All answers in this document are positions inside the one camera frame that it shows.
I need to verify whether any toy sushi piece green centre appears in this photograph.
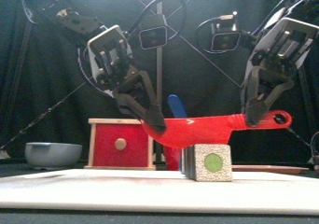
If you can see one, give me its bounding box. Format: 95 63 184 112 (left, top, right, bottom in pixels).
190 143 235 183

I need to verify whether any flat brown plate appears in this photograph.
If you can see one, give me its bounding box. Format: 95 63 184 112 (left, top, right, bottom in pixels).
231 164 311 175

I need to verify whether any white cutting board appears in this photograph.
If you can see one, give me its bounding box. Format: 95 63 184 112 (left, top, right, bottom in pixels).
0 168 319 217

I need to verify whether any red wooden box with knob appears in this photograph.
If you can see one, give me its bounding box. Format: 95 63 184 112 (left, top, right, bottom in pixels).
84 118 157 171

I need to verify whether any red cup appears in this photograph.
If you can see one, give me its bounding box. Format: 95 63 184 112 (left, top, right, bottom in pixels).
162 145 183 172

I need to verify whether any grey bowl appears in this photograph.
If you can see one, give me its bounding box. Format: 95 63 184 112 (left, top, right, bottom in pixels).
24 142 84 170

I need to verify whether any blue utensil handle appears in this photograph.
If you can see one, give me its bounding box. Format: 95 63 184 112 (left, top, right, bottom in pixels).
166 93 188 119

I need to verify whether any metal frame pole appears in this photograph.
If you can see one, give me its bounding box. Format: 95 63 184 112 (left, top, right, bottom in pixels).
155 0 164 164

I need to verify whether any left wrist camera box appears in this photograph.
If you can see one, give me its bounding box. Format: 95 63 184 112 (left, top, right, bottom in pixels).
137 14 170 50

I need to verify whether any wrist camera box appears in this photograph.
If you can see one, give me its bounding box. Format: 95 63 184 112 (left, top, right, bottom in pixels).
210 14 243 53
137 14 170 50

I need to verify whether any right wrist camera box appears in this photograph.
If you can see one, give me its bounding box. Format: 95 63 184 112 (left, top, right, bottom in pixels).
210 14 243 53

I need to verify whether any black right camera cable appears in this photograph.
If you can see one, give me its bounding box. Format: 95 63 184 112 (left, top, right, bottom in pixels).
195 17 218 55

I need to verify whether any black camera cable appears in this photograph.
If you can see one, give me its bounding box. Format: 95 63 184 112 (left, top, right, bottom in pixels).
195 17 218 55
125 0 188 43

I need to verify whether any black left camera cable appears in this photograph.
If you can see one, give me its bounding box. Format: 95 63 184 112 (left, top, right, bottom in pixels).
125 0 188 43

